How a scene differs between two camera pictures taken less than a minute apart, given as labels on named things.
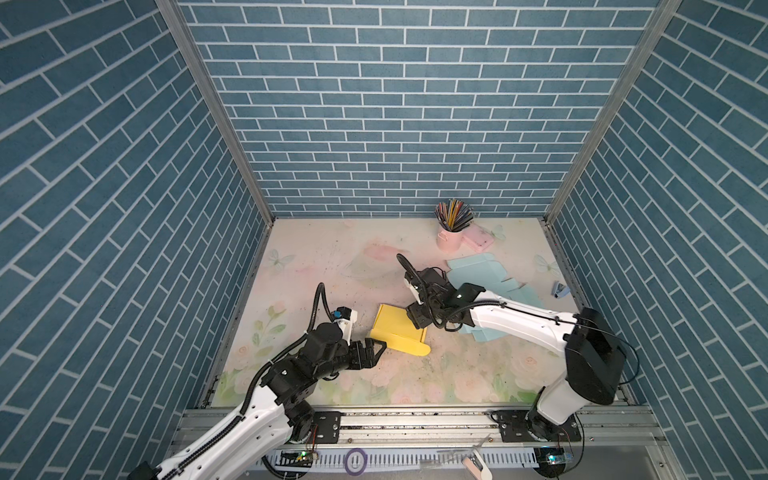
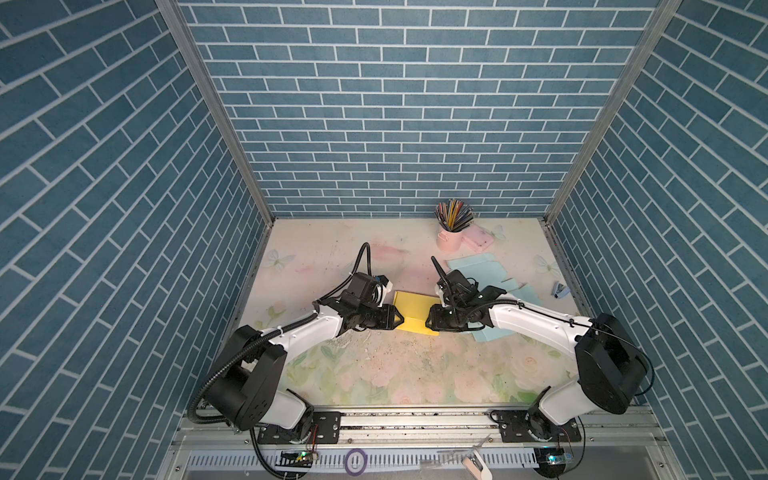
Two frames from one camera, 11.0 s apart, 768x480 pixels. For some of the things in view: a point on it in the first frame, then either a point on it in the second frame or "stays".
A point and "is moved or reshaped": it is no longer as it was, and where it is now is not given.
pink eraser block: x=477 y=238 stays
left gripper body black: x=345 y=358 -> x=363 y=311
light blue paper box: x=484 y=270 stays
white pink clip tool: x=477 y=465 stays
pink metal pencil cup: x=448 y=241 stays
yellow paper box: x=393 y=325 is moved or reshaped
